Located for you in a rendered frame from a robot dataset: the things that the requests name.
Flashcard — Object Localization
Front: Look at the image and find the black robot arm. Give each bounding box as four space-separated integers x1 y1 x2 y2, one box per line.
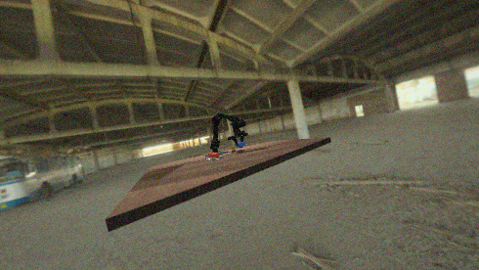
210 112 246 153

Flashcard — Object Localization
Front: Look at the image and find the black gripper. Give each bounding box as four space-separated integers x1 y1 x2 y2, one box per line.
228 128 248 146

